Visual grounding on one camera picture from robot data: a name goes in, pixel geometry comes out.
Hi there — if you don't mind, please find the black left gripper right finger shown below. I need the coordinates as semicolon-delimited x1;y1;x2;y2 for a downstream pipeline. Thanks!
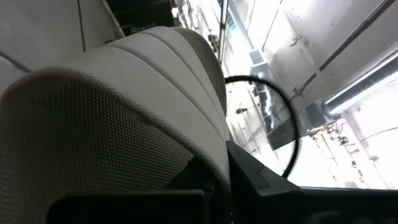
226;140;302;195

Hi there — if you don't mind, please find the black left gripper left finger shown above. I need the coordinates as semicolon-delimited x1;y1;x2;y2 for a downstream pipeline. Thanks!
164;156;216;191

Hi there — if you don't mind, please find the grey foam slide sandal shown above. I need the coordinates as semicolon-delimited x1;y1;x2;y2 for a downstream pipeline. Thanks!
0;26;233;224

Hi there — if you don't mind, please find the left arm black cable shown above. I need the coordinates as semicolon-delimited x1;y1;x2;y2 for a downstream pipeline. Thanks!
224;75;300;179

